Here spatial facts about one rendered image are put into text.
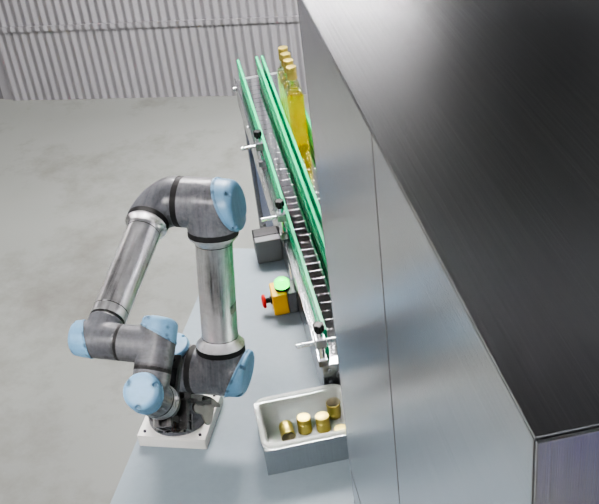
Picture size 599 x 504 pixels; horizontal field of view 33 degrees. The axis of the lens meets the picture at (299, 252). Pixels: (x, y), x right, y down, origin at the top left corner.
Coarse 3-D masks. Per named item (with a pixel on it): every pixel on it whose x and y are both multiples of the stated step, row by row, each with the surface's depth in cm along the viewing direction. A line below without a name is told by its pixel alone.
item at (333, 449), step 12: (300, 444) 233; (312, 444) 233; (324, 444) 234; (336, 444) 235; (264, 456) 239; (276, 456) 233; (288, 456) 234; (300, 456) 235; (312, 456) 235; (324, 456) 236; (336, 456) 237; (348, 456) 237; (276, 468) 235; (288, 468) 236; (300, 468) 237
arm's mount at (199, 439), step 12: (216, 396) 257; (216, 408) 253; (144, 420) 251; (216, 420) 254; (144, 432) 248; (156, 432) 248; (192, 432) 246; (204, 432) 246; (144, 444) 249; (156, 444) 248; (168, 444) 247; (180, 444) 246; (192, 444) 245; (204, 444) 245
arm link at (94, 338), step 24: (144, 192) 223; (168, 192) 221; (144, 216) 219; (168, 216) 222; (144, 240) 216; (120, 264) 211; (144, 264) 214; (120, 288) 207; (96, 312) 203; (120, 312) 204; (72, 336) 201; (96, 336) 199
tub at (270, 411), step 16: (336, 384) 247; (272, 400) 245; (288, 400) 246; (304, 400) 247; (320, 400) 247; (256, 416) 240; (272, 416) 247; (288, 416) 248; (272, 432) 245; (336, 432) 233; (272, 448) 232
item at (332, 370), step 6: (330, 360) 248; (336, 360) 247; (330, 366) 246; (336, 366) 247; (324, 372) 247; (330, 372) 247; (336, 372) 248; (324, 378) 248; (330, 378) 249; (336, 378) 249; (324, 384) 249
